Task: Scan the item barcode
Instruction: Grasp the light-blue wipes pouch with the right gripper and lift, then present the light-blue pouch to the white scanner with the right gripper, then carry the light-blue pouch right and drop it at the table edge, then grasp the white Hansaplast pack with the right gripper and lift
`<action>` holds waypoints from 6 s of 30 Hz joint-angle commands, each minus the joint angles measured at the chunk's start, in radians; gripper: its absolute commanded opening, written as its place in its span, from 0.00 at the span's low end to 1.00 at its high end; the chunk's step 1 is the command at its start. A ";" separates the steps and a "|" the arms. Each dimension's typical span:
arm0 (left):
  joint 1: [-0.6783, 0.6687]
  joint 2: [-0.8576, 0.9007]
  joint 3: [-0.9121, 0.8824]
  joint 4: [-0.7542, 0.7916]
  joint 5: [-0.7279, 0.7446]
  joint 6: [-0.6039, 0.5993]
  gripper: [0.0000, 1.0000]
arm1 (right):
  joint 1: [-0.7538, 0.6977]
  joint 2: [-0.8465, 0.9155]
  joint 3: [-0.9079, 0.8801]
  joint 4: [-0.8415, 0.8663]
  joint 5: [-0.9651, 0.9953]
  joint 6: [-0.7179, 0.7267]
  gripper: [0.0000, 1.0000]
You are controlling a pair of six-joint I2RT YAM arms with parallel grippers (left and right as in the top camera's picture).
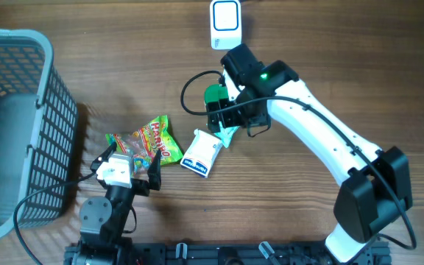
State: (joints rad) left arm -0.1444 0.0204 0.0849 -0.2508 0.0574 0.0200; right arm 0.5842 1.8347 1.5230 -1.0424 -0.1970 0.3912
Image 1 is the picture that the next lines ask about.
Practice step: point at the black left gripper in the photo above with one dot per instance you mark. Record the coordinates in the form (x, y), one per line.
(143, 188)

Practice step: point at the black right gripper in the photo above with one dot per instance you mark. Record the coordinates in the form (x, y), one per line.
(259, 118)

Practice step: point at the Haribo gummy candy bag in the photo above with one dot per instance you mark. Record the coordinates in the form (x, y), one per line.
(144, 143)

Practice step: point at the teal tissue packet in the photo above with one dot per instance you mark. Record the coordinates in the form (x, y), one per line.
(226, 134)

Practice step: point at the green lid plastic jar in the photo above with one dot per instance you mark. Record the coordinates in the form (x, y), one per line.
(216, 98)

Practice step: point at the white blue plaster box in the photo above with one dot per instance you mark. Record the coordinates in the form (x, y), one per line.
(201, 154)

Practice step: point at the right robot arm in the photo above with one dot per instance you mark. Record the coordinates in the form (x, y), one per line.
(374, 184)

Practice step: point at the grey plastic shopping basket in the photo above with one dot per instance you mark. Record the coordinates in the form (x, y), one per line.
(38, 123)

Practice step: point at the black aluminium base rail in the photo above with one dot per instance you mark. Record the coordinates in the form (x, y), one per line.
(304, 252)

